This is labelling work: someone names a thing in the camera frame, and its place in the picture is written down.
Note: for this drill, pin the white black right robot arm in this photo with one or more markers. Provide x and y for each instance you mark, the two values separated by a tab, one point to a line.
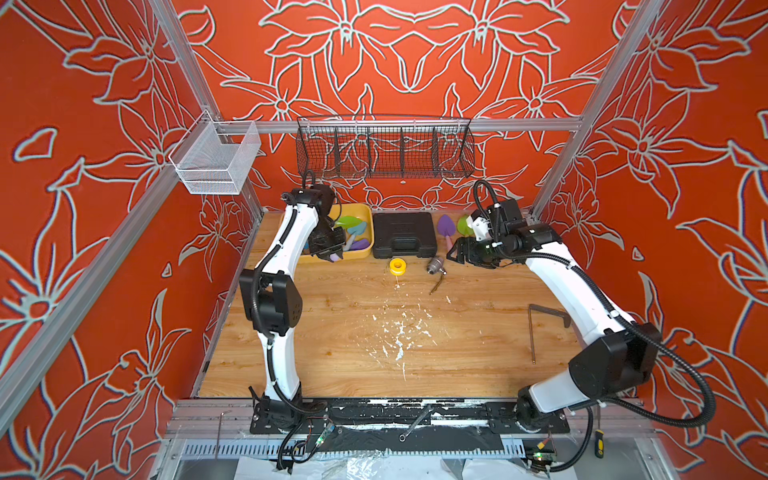
618	353

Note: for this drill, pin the grey cable duct strip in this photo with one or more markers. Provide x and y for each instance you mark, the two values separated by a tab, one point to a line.
493	447

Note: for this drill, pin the black wire wall basket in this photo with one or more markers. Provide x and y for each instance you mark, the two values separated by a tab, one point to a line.
366	146

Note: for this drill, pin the clear mesh wall basket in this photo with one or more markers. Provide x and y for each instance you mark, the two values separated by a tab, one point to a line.
215	158

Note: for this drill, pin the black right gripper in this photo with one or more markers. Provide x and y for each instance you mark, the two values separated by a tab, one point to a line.
474	252

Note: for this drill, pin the black plastic tool case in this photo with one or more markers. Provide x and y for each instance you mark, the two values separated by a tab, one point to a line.
404	234

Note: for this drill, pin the yellow storage box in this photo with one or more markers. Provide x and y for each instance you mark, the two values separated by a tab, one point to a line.
357	221

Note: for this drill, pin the yellow black screwdriver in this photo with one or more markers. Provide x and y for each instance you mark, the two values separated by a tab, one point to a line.
599	444

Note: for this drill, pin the wrench on base rail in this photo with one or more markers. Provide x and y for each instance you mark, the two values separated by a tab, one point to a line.
417	423

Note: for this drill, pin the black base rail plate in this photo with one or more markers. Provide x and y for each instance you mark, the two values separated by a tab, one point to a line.
497	415

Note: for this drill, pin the green shovel wooden handle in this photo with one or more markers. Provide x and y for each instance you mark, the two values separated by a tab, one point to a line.
463	226

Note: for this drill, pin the purple square shovel pink handle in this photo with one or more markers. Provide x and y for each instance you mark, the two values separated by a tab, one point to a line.
360	245

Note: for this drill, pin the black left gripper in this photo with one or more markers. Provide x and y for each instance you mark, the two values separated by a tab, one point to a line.
337	247

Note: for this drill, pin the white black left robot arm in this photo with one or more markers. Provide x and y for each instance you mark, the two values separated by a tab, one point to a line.
272	301

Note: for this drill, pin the yellow tape roll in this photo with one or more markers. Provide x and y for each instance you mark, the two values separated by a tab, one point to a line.
397	267

